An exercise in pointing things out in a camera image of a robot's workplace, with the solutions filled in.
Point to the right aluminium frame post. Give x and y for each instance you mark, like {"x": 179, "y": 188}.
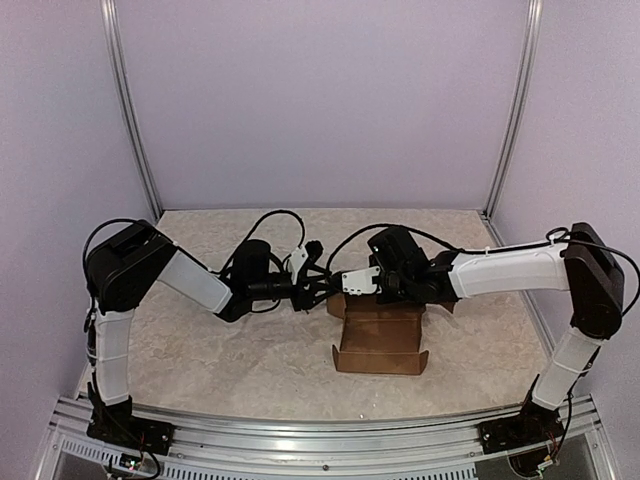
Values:
{"x": 517, "y": 107}

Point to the brown cardboard paper box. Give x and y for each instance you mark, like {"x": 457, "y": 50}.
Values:
{"x": 378, "y": 338}

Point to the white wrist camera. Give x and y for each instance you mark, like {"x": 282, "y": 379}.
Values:
{"x": 358, "y": 282}
{"x": 302, "y": 258}

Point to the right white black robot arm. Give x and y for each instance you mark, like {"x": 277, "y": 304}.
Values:
{"x": 573, "y": 260}

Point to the left aluminium frame post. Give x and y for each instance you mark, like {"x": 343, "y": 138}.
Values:
{"x": 109, "y": 14}

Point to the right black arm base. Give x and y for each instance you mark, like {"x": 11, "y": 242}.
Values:
{"x": 520, "y": 430}

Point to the front aluminium frame rail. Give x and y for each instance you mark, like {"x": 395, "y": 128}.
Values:
{"x": 218, "y": 447}

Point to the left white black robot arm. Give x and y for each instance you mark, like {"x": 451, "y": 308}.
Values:
{"x": 120, "y": 271}

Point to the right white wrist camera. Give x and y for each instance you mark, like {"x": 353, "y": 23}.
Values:
{"x": 358, "y": 282}

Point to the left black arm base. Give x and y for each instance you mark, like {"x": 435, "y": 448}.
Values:
{"x": 131, "y": 432}

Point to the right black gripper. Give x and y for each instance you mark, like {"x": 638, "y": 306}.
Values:
{"x": 391, "y": 301}

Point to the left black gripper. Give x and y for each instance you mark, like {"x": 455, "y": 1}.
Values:
{"x": 307, "y": 297}

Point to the aluminium frame post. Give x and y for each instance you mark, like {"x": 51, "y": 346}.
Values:
{"x": 109, "y": 14}
{"x": 517, "y": 107}

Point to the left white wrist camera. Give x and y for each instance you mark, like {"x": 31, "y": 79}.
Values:
{"x": 302, "y": 258}

